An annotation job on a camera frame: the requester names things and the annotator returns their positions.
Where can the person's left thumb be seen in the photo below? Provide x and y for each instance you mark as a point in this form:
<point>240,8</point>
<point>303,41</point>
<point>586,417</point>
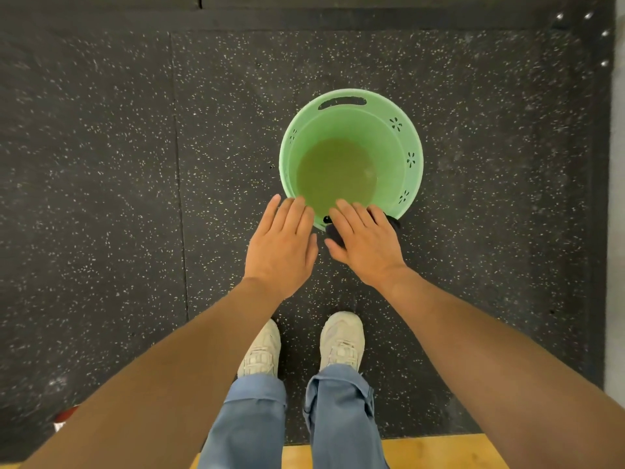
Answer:
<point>313,250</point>

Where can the blue jeans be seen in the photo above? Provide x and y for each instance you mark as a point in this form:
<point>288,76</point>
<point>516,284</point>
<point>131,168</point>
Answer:
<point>337,420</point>

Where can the green plastic bucket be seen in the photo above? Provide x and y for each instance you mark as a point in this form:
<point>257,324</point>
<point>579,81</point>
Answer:
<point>390,156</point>

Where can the murky greenish water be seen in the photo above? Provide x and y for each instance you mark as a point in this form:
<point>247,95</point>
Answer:
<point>334,173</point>

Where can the person's left white sneaker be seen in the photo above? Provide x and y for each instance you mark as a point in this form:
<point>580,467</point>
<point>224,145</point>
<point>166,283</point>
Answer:
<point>259,354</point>

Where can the person's right little finger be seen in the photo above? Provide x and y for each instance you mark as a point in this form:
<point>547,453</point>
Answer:
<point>380,218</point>

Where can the person's left hand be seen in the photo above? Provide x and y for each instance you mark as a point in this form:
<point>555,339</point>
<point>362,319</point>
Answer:
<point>278,253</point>

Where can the person's right hand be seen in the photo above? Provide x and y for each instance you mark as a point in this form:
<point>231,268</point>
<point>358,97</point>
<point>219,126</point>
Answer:
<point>371,249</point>

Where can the person's white sneaker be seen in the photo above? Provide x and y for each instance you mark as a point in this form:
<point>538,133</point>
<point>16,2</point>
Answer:
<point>343,339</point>
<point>259,354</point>

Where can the person's left little finger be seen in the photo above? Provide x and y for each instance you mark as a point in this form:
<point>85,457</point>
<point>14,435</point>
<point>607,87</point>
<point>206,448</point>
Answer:
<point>268,213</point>

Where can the person's right white sneaker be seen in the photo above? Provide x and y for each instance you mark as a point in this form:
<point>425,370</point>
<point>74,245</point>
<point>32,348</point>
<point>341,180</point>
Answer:
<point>343,339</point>

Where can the black cloth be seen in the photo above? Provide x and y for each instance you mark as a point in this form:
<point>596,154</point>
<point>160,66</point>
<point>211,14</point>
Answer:
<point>334,231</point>

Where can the person's left middle finger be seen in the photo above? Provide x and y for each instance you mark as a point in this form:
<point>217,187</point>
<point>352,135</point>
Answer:
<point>295,214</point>

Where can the person's right thumb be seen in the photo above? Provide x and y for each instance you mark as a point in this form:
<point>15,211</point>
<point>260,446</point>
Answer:
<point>336,247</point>

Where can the person's right forearm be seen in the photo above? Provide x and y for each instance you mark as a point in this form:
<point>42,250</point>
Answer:
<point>488,376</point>

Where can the red and white object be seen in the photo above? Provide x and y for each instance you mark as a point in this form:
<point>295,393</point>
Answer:
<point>66,419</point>

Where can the person's right middle finger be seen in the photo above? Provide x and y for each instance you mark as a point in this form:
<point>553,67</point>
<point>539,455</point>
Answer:
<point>351,215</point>

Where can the person's left forearm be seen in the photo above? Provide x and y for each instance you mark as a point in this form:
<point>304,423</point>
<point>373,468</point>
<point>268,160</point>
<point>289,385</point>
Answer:
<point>171,380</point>

